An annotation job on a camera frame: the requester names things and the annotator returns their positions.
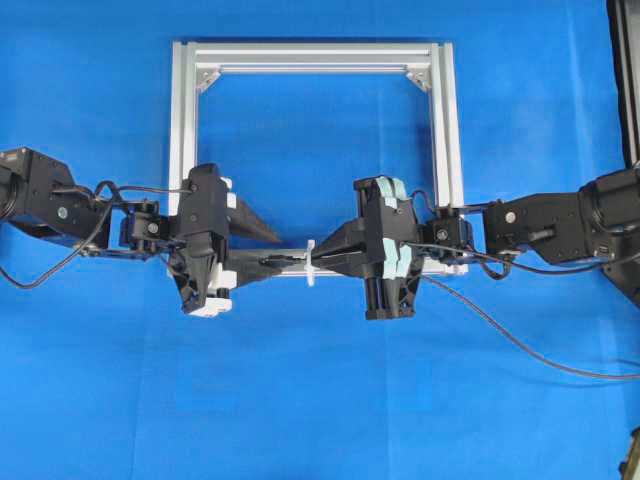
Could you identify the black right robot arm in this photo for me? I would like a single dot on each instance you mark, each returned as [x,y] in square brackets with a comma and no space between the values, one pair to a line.
[594,228]

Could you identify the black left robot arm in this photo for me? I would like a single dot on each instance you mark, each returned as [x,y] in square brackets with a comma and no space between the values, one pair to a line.
[40,198]

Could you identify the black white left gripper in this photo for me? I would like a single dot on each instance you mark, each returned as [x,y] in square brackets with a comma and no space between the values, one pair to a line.
[206,215]

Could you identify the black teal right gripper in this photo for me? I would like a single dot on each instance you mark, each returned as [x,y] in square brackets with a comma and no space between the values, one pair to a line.
[377,247]

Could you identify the white zip tie loop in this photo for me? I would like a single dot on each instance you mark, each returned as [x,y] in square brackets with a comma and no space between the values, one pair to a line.
[310,270]

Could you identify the silver aluminium extrusion frame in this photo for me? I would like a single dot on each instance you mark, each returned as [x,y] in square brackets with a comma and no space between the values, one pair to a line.
[196,66]

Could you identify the olive object bottom right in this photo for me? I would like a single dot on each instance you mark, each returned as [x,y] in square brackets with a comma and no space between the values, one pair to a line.
[629,468]

